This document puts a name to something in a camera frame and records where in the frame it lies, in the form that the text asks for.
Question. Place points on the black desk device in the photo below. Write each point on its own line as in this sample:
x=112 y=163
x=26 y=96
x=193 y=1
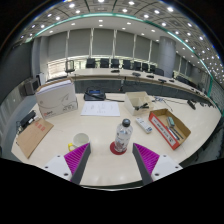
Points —
x=27 y=119

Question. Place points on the white paper sheet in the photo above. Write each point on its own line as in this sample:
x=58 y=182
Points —
x=100 y=109

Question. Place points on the large white cardboard box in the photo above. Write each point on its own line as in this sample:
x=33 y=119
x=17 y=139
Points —
x=56 y=100

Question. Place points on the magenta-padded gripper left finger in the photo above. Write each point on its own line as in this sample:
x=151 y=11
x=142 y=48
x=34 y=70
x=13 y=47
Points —
x=76 y=159

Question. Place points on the ceiling lights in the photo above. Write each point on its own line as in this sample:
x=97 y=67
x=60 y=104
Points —
x=131 y=2

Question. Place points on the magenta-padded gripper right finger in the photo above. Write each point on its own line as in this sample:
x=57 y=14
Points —
x=146 y=159

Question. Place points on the grey-green block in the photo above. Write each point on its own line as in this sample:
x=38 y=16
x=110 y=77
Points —
x=171 y=121

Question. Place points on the black conference phone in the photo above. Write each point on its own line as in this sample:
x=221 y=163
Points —
x=94 y=95

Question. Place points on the white remote control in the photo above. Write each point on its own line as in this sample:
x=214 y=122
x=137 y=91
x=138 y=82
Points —
x=143 y=125

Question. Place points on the black tool in white box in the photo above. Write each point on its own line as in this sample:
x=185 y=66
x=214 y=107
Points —
x=141 y=106

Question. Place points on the flat round red coaster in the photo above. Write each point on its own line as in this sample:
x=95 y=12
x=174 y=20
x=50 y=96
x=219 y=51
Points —
x=113 y=150

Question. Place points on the brown paper envelope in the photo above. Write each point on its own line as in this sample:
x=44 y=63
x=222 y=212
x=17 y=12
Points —
x=33 y=136

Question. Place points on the open brown box red side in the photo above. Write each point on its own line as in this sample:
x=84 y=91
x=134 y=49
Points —
x=163 y=128

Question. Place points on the row of black office chairs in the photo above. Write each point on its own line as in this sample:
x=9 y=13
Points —
x=115 y=63

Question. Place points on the small open white box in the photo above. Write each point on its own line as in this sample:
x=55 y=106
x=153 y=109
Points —
x=130 y=101

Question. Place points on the clear water bottle black cap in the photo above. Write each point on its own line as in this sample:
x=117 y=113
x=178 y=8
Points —
x=123 y=136

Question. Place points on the grey CRT monitor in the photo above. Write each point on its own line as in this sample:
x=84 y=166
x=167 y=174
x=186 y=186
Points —
x=32 y=86

